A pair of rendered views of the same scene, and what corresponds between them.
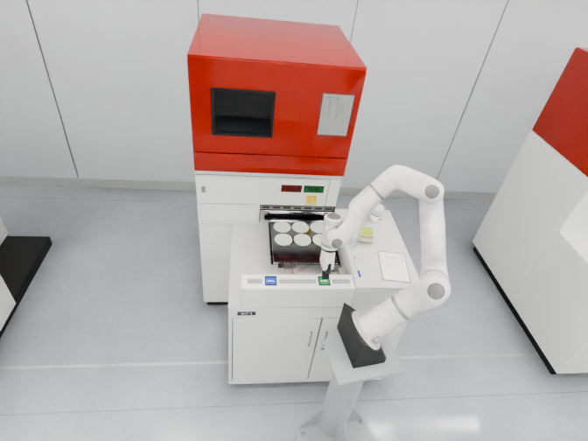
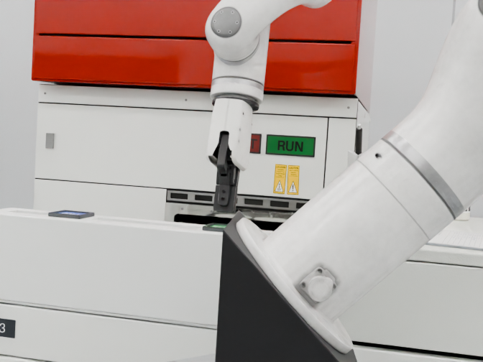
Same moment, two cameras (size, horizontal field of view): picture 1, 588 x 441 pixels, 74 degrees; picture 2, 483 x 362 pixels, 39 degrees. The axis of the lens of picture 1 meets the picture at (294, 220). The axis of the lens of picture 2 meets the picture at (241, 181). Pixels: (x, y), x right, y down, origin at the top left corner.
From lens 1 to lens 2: 1.47 m
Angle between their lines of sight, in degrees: 42
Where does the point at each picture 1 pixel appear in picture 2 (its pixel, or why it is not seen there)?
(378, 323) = (320, 207)
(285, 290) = (98, 228)
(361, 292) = not seen: hidden behind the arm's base
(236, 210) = (114, 202)
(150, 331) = not seen: outside the picture
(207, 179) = (60, 116)
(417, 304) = (460, 92)
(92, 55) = (22, 97)
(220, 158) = (80, 49)
